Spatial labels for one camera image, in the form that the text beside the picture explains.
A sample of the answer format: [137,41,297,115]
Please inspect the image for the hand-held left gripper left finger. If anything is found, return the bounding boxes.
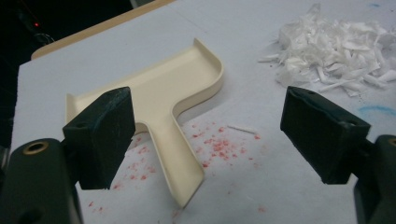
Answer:
[62,86,137,191]

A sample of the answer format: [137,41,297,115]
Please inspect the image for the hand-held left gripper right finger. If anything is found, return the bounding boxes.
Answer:
[279,85,372,186]

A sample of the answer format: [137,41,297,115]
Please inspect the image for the cream plastic dustpan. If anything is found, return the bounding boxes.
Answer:
[65,37,225,209]

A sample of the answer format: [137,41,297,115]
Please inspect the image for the pile of white paper scraps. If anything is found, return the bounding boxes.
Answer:
[257,3,396,97]

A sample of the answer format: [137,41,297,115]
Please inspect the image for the scattered red crumbs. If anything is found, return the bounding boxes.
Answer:
[87,121,269,216]

